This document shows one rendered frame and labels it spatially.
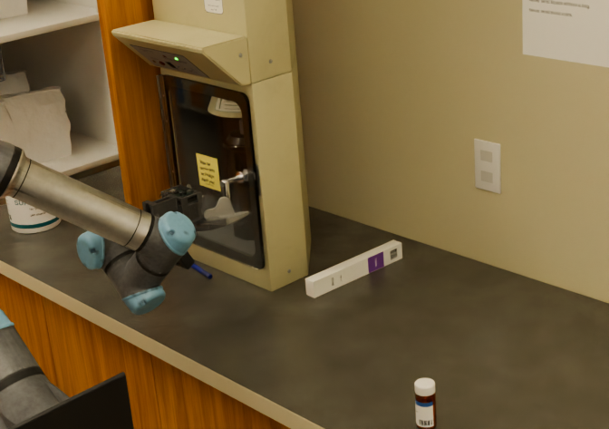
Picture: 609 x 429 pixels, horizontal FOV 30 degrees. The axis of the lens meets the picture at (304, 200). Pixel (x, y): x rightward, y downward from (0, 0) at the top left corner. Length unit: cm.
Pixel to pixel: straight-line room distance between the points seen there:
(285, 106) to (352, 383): 62
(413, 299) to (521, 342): 29
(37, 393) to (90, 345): 98
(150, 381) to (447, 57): 95
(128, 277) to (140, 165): 53
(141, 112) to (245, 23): 44
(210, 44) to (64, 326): 84
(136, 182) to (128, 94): 21
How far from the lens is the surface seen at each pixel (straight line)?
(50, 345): 286
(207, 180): 253
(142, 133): 264
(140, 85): 262
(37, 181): 204
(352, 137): 280
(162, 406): 250
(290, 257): 250
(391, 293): 245
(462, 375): 214
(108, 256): 221
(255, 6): 231
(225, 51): 227
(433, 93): 257
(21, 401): 170
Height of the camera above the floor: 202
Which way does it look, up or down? 21 degrees down
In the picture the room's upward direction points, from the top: 5 degrees counter-clockwise
